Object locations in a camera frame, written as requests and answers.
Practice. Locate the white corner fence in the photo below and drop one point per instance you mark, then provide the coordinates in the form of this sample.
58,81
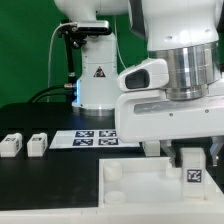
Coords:
210,210

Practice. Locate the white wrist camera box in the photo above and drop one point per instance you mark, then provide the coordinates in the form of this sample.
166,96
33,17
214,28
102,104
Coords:
147,75

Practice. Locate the black camera on stand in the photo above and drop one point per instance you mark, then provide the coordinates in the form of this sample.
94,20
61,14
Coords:
75,34

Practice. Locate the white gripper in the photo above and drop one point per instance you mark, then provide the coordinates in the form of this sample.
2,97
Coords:
144,116

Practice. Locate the white sheet with tags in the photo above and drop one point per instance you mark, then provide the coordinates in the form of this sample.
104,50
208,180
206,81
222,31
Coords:
103,138

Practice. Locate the white square tabletop part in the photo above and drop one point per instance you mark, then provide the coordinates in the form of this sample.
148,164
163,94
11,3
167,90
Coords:
140,180

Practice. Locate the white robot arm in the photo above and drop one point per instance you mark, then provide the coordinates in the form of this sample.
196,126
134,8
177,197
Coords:
177,92

